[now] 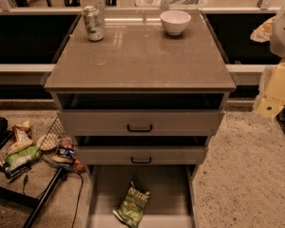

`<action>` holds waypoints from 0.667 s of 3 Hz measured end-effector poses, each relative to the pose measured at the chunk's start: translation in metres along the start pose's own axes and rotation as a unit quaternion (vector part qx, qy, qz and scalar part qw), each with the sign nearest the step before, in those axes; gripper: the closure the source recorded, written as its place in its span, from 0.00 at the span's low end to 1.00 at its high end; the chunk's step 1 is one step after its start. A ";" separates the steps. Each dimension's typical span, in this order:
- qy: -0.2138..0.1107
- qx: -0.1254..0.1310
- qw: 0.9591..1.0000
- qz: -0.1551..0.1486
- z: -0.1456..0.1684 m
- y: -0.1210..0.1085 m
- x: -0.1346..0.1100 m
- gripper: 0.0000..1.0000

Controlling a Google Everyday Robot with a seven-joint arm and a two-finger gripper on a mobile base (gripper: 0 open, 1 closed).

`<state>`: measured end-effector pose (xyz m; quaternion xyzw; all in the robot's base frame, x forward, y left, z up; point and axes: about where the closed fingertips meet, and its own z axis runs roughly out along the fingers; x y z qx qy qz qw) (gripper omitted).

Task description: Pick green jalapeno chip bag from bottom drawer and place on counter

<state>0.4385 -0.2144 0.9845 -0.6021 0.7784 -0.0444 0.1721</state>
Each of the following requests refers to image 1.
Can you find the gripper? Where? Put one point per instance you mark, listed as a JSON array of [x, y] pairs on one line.
[[283, 35]]

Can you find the green jalapeno chip bag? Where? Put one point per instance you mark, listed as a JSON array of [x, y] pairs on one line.
[[131, 210]]

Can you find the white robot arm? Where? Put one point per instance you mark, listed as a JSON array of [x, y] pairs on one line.
[[273, 31]]

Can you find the grey drawer cabinet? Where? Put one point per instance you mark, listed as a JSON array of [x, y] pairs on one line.
[[138, 66]]

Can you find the open bottom drawer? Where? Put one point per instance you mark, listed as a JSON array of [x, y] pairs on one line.
[[171, 203]]

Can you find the white orange chip bag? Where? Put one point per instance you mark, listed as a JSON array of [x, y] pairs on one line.
[[22, 138]]

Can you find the light green snack bag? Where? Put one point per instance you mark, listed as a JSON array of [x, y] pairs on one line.
[[22, 157]]

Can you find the white ceramic bowl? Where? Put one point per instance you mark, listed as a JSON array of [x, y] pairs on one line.
[[174, 22]]

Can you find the white green soda can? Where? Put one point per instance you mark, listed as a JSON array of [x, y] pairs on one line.
[[94, 24]]

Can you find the blue snack packet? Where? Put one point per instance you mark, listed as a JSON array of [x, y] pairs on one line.
[[65, 152]]

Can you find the black metal stand leg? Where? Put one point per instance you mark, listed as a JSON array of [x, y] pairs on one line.
[[44, 198]]

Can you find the round tan plate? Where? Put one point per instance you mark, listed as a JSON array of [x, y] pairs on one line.
[[47, 142]]

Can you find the middle drawer with black handle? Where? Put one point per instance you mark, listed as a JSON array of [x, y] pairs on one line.
[[125, 155]]

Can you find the drawer with black handle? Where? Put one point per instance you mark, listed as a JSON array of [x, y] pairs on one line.
[[140, 122], [125, 155]]

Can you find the top drawer with black handle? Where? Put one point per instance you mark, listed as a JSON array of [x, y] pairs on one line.
[[140, 122]]

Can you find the black wire basket left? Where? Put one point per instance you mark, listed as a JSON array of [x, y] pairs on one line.
[[64, 140]]

